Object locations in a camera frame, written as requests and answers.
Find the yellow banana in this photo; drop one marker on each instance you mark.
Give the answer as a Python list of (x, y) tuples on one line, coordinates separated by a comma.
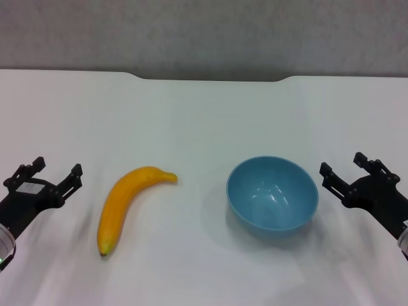
[(118, 204)]

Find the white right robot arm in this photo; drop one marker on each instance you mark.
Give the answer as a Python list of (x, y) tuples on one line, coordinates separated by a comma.
[(404, 243)]

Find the blue bowl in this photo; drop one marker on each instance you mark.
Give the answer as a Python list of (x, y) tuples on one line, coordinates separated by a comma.
[(271, 197)]

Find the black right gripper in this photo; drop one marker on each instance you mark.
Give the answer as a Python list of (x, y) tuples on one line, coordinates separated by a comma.
[(379, 197)]

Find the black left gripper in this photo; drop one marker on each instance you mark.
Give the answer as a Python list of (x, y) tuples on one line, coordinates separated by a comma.
[(35, 197)]

